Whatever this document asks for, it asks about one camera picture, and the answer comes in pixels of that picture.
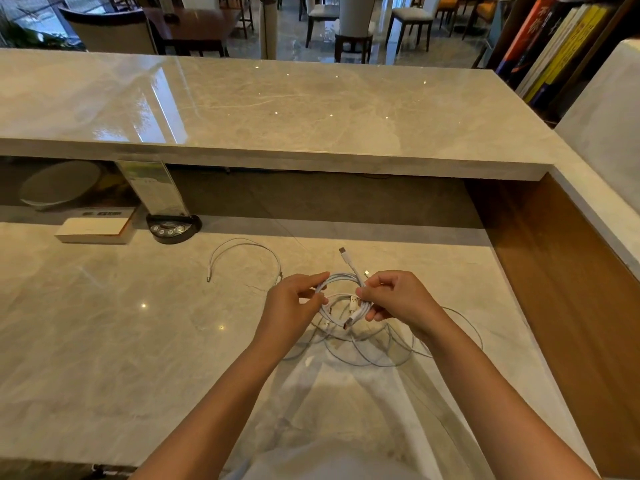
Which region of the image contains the person's right hand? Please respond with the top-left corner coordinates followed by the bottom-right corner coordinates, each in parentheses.
top-left (356, 271), bottom-right (446, 341)

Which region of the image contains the person's left hand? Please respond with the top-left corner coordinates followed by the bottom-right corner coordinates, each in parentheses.
top-left (252, 272), bottom-right (331, 356)

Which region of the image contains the thick white cable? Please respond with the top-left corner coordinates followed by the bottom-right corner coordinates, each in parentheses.
top-left (312, 247), bottom-right (377, 331)

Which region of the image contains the person's right forearm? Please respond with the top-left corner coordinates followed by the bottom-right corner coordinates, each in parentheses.
top-left (412, 315), bottom-right (599, 480)

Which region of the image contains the person's left forearm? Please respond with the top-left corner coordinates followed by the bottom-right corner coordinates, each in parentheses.
top-left (129, 339), bottom-right (287, 480)

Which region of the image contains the person's white shirt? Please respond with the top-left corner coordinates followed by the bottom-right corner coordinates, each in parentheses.
top-left (224, 439), bottom-right (427, 480)

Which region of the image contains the black round button device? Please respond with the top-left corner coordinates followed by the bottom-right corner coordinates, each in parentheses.
top-left (146, 214), bottom-right (203, 245)

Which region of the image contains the clear acrylic sign stand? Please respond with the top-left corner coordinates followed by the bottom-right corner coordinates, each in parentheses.
top-left (115, 160), bottom-right (191, 218)

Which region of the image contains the white cardboard box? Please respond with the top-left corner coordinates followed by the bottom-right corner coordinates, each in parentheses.
top-left (54, 209), bottom-right (139, 246)

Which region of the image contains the tall white back chair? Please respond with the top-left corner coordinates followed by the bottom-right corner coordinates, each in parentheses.
top-left (333, 0), bottom-right (377, 64)

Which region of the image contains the grey round plate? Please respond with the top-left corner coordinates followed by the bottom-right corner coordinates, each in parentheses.
top-left (18, 160), bottom-right (104, 209)

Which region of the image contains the grey seat dining chair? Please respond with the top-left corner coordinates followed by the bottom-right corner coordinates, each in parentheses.
top-left (304, 0), bottom-right (341, 49)
top-left (384, 0), bottom-right (443, 55)

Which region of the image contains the dark wooden dining table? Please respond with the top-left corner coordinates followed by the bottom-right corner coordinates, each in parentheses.
top-left (144, 7), bottom-right (242, 58)

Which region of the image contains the red book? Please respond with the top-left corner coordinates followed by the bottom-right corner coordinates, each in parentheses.
top-left (495, 0), bottom-right (557, 78)

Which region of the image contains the white book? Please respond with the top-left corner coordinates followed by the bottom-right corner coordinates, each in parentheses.
top-left (515, 4), bottom-right (592, 98)

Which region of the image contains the black book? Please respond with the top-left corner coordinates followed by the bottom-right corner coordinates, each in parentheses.
top-left (506, 0), bottom-right (578, 89)

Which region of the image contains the dark wooden bookshelf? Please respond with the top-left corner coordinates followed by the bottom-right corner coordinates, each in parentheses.
top-left (484, 0), bottom-right (640, 128)

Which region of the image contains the yellow book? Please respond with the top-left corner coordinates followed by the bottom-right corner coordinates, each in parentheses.
top-left (522, 4), bottom-right (615, 104)

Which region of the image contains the beige armchair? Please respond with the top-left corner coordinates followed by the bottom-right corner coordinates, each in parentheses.
top-left (58, 7), bottom-right (159, 56)

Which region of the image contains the long thin white cable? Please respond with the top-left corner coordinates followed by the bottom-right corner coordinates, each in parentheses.
top-left (282, 305), bottom-right (484, 369)

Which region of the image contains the short thin white cable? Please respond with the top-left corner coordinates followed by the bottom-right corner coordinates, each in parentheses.
top-left (206, 238), bottom-right (284, 286)

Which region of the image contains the white square post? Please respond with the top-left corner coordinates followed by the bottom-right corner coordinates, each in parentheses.
top-left (259, 0), bottom-right (279, 61)

